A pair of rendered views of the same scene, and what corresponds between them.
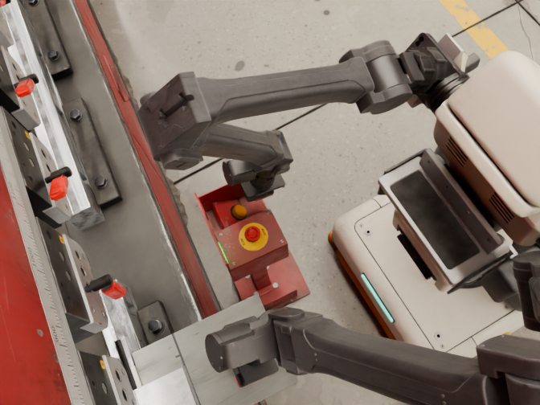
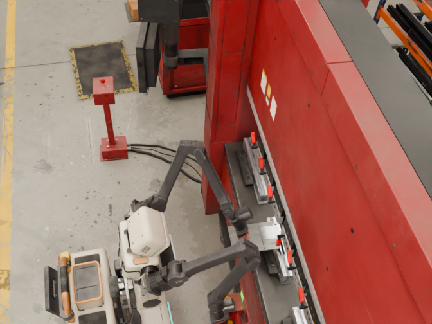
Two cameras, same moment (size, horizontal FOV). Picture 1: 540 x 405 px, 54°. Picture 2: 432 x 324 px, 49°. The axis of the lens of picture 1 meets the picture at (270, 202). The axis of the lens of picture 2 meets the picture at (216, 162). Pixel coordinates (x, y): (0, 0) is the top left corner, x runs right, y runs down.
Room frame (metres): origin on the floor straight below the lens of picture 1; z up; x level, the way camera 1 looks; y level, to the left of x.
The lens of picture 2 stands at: (1.57, -0.03, 3.33)
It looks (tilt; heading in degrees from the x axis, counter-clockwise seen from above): 49 degrees down; 183
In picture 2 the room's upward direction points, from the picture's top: 5 degrees clockwise
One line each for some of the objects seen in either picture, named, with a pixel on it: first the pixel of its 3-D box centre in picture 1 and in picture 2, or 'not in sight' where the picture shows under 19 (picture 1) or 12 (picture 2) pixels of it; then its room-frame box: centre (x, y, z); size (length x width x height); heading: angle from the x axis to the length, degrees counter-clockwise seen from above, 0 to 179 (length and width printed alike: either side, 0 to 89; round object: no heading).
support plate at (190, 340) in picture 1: (213, 367); (252, 237); (0.09, 0.15, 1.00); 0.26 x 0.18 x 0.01; 106
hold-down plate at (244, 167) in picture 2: not in sight; (244, 167); (-0.51, 0.07, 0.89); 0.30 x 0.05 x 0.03; 16
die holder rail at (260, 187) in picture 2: not in sight; (255, 169); (-0.48, 0.14, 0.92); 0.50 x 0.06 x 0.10; 16
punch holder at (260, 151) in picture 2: not in sight; (266, 149); (-0.36, 0.17, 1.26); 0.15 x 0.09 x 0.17; 16
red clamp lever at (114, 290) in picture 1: (107, 289); (279, 240); (0.21, 0.28, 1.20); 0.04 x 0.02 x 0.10; 106
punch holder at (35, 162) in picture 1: (16, 177); (305, 271); (0.41, 0.40, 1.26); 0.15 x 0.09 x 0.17; 16
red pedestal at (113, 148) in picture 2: not in sight; (108, 119); (-1.26, -1.10, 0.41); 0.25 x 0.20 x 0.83; 106
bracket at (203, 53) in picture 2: not in sight; (198, 69); (-1.12, -0.33, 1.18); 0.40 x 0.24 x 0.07; 16
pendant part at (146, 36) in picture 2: not in sight; (150, 49); (-0.96, -0.63, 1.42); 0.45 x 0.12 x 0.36; 5
